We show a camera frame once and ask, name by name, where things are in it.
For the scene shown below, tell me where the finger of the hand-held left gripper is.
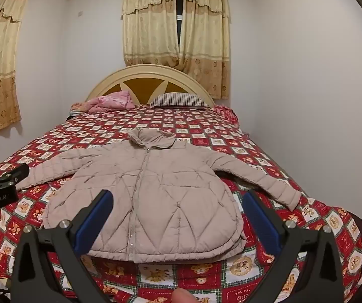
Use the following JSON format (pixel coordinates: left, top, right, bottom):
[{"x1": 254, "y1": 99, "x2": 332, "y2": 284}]
[{"x1": 0, "y1": 163, "x2": 30, "y2": 187}]

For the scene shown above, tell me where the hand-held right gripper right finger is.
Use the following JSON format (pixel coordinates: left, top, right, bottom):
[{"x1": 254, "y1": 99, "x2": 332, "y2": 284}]
[{"x1": 242, "y1": 191, "x2": 352, "y2": 303}]

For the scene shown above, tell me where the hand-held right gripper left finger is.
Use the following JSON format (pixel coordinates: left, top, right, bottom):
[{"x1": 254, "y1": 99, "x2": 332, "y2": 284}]
[{"x1": 10, "y1": 189, "x2": 115, "y2": 303}]

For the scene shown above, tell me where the beige puffer jacket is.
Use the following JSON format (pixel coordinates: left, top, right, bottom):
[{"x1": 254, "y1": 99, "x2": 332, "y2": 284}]
[{"x1": 16, "y1": 128, "x2": 302, "y2": 264}]

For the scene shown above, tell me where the person's right hand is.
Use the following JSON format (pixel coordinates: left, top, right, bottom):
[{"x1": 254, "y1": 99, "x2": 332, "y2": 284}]
[{"x1": 171, "y1": 288, "x2": 195, "y2": 303}]

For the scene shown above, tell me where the red bear printed quilt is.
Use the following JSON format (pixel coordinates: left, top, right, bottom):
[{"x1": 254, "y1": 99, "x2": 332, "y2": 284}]
[{"x1": 0, "y1": 105, "x2": 362, "y2": 303}]

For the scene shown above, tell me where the patterned pillow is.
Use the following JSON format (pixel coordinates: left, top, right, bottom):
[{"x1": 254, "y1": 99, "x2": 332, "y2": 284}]
[{"x1": 69, "y1": 102, "x2": 91, "y2": 116}]

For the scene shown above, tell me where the red checked cloth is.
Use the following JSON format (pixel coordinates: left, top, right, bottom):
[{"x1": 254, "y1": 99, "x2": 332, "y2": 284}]
[{"x1": 213, "y1": 104, "x2": 240, "y2": 129}]

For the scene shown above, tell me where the pink floral blanket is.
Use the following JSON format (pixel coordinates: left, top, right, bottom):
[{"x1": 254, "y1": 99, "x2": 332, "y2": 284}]
[{"x1": 85, "y1": 90, "x2": 136, "y2": 113}]

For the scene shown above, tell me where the cream wooden headboard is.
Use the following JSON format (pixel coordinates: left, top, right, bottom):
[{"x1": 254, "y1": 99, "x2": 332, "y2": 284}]
[{"x1": 85, "y1": 64, "x2": 216, "y2": 108}]

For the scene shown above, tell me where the striped pillow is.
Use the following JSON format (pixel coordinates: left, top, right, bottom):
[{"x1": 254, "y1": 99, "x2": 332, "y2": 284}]
[{"x1": 149, "y1": 93, "x2": 211, "y2": 108}]

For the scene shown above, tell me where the dark window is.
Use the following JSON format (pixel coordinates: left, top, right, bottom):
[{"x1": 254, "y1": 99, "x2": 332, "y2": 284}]
[{"x1": 176, "y1": 0, "x2": 185, "y2": 49}]

